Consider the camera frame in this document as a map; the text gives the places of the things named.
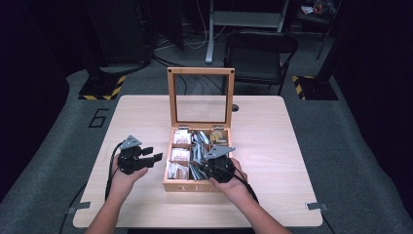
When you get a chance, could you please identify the white floor cables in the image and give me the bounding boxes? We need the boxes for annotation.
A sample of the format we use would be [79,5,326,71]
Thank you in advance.
[155,0,228,51]

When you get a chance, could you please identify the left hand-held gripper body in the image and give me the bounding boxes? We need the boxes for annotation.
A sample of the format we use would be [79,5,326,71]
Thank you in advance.
[116,135,147,176]

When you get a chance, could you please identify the black folding chair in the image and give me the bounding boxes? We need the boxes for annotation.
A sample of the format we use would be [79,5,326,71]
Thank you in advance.
[223,30,299,96]

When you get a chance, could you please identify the person's left hand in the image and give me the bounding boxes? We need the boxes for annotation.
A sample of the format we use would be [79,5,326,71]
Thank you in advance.
[108,155,149,199]

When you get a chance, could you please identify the grey tape strip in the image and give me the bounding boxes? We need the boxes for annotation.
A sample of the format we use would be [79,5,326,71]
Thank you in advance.
[67,201,92,215]
[306,202,328,212]

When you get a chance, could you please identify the dark cabinet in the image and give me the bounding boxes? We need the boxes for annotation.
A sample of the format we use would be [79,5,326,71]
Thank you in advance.
[84,0,154,67]

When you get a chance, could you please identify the grey-blue tea packets bunch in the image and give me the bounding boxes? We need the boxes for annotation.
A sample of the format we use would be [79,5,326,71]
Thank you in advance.
[189,131,212,181]

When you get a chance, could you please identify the left hand-held gripper black cable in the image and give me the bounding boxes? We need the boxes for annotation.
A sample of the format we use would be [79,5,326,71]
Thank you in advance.
[104,141,126,202]

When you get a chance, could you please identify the hand-held gripper black cable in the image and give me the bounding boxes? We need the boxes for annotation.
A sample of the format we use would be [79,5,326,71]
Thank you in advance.
[227,169,261,206]
[104,141,126,202]

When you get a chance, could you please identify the person's right hand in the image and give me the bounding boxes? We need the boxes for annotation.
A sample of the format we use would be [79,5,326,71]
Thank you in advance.
[209,158,251,206]

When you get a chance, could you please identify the dark cluttered cart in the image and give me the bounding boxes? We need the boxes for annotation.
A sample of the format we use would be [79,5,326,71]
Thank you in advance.
[295,0,339,25]

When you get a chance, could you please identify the yellow tea packets bunch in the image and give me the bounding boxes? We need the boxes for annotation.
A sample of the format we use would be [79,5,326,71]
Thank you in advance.
[209,131,229,147]

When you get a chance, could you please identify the black base with yellow stripes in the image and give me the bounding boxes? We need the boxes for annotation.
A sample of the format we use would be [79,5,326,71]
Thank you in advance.
[78,75,127,101]
[291,75,339,101]

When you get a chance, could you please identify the white red-label tea packets bunch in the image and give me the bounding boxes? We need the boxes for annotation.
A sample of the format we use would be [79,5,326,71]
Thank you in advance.
[173,129,193,145]

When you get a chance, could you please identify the white metal desk frame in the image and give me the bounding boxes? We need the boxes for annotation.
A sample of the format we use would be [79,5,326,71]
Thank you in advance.
[205,0,290,64]

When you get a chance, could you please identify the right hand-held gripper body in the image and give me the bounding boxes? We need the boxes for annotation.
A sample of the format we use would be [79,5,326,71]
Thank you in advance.
[204,145,237,183]

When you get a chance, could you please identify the wooden tea box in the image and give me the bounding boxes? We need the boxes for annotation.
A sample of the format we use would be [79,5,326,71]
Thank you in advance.
[163,66,236,193]

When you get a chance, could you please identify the black floor cables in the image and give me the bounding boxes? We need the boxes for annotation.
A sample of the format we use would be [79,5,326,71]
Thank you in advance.
[152,55,225,96]

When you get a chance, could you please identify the right hand-held gripper black cable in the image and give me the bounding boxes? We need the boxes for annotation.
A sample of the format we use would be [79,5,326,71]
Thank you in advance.
[227,169,261,206]

